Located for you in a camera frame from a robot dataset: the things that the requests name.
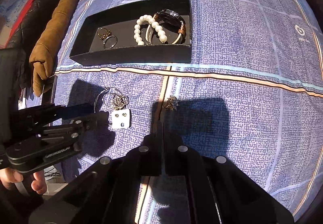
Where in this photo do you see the thin dark hoop ring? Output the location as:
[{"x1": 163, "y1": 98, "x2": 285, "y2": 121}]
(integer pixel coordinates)
[{"x1": 101, "y1": 35, "x2": 119, "y2": 50}]

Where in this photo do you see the white pearl bracelet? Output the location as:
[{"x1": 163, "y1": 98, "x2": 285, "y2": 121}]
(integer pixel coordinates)
[{"x1": 133, "y1": 14, "x2": 168, "y2": 46}]

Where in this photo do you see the black quilted leather jacket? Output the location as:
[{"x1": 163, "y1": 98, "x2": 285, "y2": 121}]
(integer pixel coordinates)
[{"x1": 4, "y1": 0, "x2": 74, "y2": 51}]

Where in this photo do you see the small gold charm earring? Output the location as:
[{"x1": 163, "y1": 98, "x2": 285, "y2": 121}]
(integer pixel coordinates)
[{"x1": 163, "y1": 96, "x2": 179, "y2": 111}]

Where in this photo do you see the silver hoop jewelry cluster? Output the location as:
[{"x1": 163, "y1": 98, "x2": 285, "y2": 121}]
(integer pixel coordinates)
[{"x1": 94, "y1": 87, "x2": 129, "y2": 112}]

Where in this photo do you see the blue checked bed cover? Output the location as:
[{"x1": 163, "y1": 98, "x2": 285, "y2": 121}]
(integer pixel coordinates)
[{"x1": 54, "y1": 0, "x2": 322, "y2": 220}]

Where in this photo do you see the white earring card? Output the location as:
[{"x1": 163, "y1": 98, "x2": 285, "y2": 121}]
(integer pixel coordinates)
[{"x1": 111, "y1": 109, "x2": 131, "y2": 129}]

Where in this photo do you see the tan suede cushion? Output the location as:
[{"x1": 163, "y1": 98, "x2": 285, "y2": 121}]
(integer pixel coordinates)
[{"x1": 29, "y1": 0, "x2": 79, "y2": 97}]

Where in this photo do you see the black dial wristwatch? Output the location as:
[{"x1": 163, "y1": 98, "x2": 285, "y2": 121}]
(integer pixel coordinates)
[{"x1": 145, "y1": 9, "x2": 186, "y2": 45}]

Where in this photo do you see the gold ring with stone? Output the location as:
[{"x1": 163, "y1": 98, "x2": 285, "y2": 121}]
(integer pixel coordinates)
[{"x1": 96, "y1": 27, "x2": 112, "y2": 40}]

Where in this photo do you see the black smartphone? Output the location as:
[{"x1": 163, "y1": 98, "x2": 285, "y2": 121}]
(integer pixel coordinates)
[{"x1": 42, "y1": 75, "x2": 57, "y2": 105}]

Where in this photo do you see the black rectangular tray box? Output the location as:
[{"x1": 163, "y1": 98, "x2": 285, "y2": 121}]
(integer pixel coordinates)
[{"x1": 69, "y1": 0, "x2": 192, "y2": 66}]

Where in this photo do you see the person's left hand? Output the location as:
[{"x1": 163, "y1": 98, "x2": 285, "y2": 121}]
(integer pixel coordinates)
[{"x1": 0, "y1": 166, "x2": 48, "y2": 196}]

